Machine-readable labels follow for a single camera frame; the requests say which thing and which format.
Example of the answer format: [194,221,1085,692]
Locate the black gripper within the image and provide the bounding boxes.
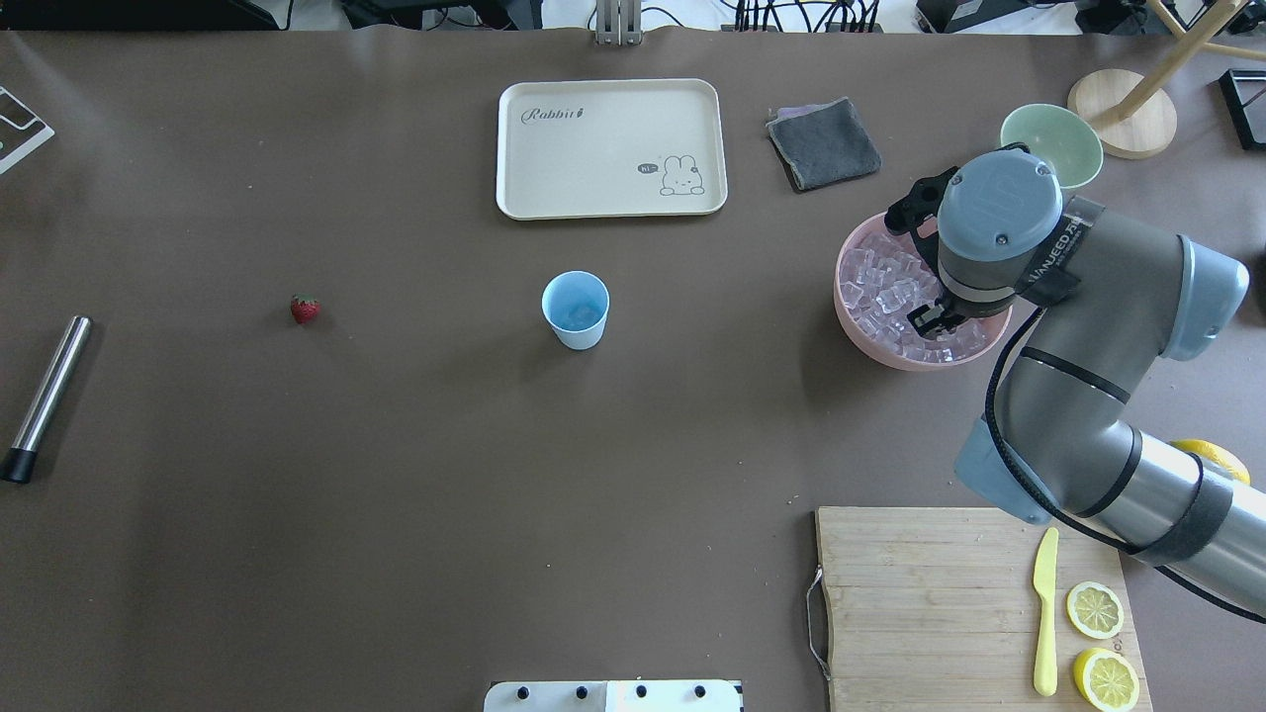
[906,285,980,341]

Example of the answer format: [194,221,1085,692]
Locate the clear ice cubes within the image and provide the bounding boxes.
[841,229,995,364]

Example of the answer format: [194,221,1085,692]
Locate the small red strawberry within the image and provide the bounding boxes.
[289,294,322,326]

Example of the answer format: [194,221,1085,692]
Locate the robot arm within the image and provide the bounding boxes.
[882,143,1265,623]

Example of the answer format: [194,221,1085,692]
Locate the wooden cup tree stand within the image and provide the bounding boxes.
[1067,1,1263,160]

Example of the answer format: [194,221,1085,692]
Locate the light blue cup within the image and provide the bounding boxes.
[541,270,610,351]

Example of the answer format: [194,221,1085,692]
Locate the pink bowl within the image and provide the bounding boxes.
[833,210,1015,372]

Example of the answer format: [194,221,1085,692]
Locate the grey folded cloth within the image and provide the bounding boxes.
[766,96,882,191]

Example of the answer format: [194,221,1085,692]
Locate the mint green bowl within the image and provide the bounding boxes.
[999,104,1104,191]

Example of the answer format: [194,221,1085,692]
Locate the yellow plastic knife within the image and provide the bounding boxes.
[1032,527,1058,697]

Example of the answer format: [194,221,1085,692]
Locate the wooden cutting board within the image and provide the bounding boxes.
[814,505,1131,711]

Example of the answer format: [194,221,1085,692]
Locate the whole lemon near board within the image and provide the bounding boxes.
[1169,438,1251,486]

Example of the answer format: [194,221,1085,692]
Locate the lemon half lower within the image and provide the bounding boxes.
[1063,580,1125,640]

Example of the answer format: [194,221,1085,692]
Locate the lemon half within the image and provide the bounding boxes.
[1072,647,1142,711]
[1063,580,1125,640]

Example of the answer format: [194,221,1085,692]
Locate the cream rabbit tray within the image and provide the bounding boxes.
[495,79,728,222]

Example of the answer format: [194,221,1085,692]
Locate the lemon half upper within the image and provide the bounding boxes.
[1072,647,1142,711]

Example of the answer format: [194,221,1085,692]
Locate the steel muddler black tip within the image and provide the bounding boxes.
[1,314,92,484]

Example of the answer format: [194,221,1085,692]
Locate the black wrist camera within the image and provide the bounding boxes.
[882,165,961,234]

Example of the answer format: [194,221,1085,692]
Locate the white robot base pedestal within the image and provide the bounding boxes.
[484,677,744,711]

